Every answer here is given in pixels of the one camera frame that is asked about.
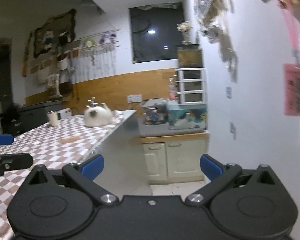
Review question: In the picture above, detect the cream floor cabinet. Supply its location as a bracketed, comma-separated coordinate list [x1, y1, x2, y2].
[141, 131, 210, 185]

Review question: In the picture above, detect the checkered tablecloth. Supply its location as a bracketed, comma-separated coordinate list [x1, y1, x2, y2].
[0, 113, 124, 239]

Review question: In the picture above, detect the wooden stick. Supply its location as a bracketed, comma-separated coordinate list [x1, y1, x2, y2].
[59, 136, 81, 144]

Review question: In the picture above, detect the grey storage box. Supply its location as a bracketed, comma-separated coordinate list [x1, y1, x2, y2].
[18, 101, 62, 132]

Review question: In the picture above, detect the white cat-shaped ceramic pot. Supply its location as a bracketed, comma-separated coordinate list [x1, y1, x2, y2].
[83, 97, 115, 127]

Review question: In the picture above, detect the teal storage box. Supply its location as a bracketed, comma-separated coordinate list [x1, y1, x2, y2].
[167, 101, 207, 130]

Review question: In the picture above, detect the white cup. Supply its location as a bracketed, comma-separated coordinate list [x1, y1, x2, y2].
[47, 111, 59, 127]

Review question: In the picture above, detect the clear storage box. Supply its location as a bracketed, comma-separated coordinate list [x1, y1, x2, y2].
[140, 98, 168, 125]

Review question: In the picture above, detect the white power strip outlet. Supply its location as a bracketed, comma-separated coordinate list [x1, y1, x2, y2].
[127, 94, 142, 103]

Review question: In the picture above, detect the plastic water bottle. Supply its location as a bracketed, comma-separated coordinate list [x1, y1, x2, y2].
[169, 77, 177, 101]

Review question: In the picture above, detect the white drawer organizer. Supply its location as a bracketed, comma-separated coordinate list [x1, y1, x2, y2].
[175, 67, 207, 105]

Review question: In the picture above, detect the glass fish tank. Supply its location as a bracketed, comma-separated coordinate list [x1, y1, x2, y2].
[177, 44, 204, 68]

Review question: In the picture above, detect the pink QR code card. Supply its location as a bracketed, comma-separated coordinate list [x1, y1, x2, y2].
[283, 63, 300, 116]

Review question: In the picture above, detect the dark window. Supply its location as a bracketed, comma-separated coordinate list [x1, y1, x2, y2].
[129, 3, 184, 63]

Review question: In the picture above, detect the white macrame wall hanging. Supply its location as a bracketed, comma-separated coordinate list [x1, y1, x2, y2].
[69, 29, 120, 83]

